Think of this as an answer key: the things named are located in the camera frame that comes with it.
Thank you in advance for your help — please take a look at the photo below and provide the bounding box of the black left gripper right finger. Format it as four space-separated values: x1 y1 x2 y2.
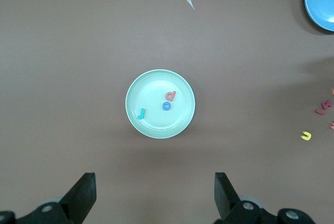
213 172 318 224

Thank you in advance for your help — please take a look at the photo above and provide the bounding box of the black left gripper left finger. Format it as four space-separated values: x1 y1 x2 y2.
0 172 98 224

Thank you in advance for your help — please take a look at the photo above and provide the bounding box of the pink foam letter p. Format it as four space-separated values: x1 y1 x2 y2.
164 90 177 102

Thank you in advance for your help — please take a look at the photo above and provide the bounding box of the green round plate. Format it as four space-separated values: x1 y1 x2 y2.
125 69 196 139

